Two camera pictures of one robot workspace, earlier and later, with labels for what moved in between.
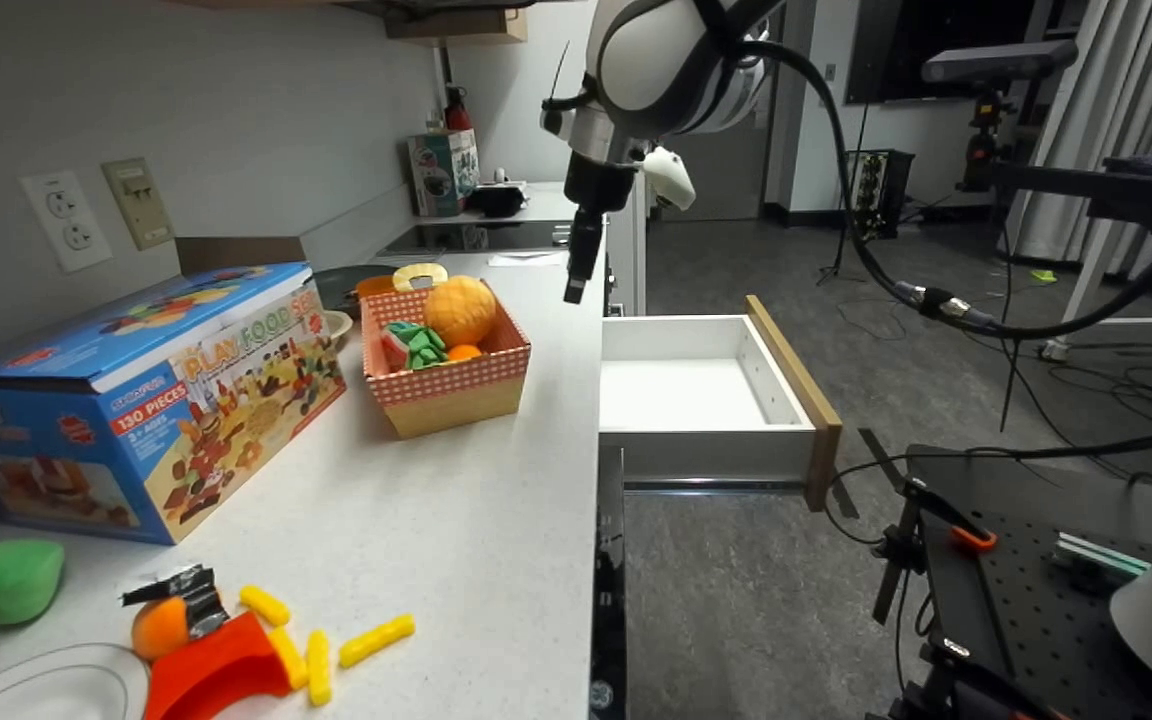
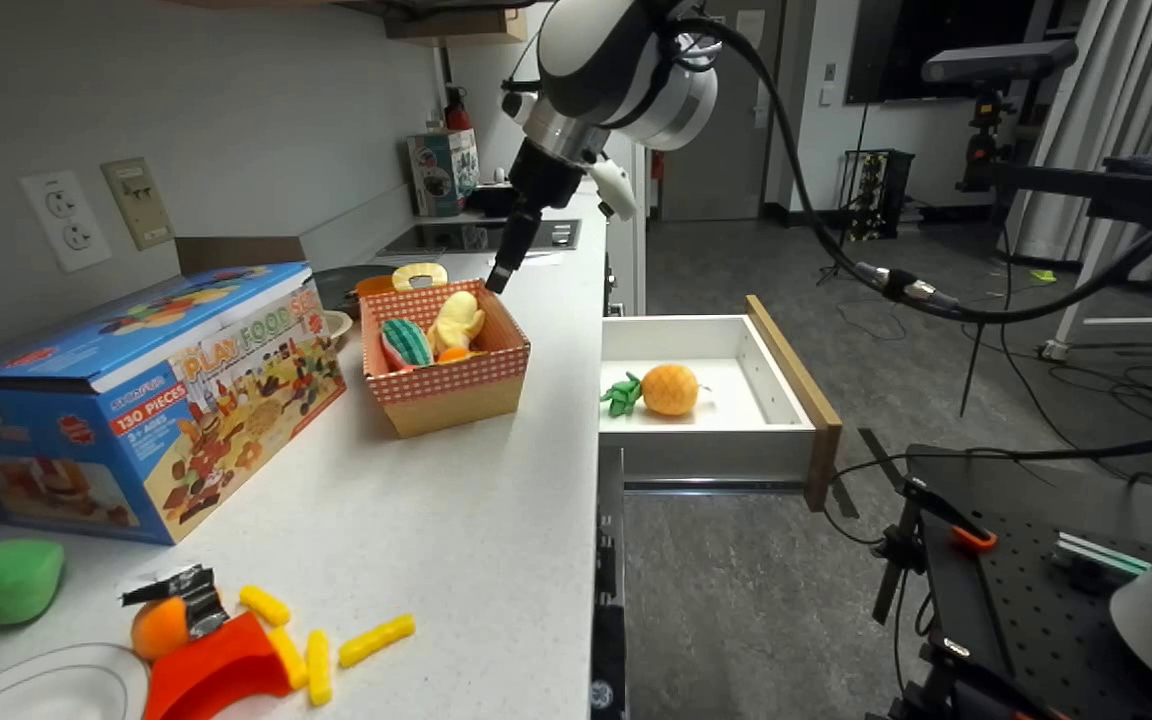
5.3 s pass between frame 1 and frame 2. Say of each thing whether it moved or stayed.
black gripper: moved
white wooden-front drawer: stayed
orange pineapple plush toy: moved
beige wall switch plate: stayed
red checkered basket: stayed
